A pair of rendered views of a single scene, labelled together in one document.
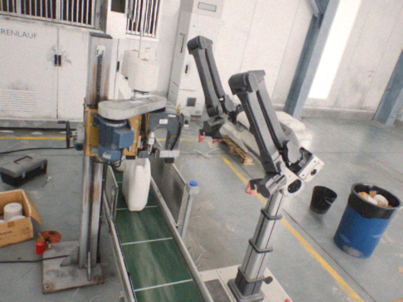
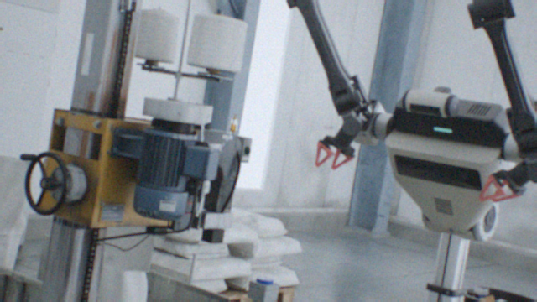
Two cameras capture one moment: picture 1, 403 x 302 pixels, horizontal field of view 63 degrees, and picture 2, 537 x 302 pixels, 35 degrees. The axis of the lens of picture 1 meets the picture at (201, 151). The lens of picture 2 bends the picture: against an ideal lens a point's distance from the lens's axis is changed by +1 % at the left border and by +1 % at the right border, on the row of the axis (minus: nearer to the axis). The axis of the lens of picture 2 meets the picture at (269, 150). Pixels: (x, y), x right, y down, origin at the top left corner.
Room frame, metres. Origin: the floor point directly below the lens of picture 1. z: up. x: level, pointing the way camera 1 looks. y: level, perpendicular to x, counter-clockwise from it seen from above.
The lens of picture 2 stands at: (-0.57, 1.31, 1.45)
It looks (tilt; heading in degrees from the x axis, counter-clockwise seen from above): 3 degrees down; 335
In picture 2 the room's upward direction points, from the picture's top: 9 degrees clockwise
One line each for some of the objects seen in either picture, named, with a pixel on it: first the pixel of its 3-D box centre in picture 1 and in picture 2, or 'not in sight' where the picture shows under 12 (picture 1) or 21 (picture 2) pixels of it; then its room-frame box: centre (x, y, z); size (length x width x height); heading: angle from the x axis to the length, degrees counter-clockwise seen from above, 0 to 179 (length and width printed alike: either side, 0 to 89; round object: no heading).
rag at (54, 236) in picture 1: (49, 236); not in sight; (2.13, 1.11, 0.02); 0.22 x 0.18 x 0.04; 28
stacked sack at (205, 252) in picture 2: not in sight; (178, 241); (4.89, -0.66, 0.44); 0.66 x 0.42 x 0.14; 22
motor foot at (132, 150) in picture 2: (104, 123); (138, 145); (1.82, 0.61, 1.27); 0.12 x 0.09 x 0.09; 118
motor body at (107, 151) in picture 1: (111, 139); (164, 174); (1.77, 0.54, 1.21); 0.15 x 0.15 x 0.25
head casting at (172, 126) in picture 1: (158, 123); (183, 161); (2.18, 0.34, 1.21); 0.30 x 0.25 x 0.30; 28
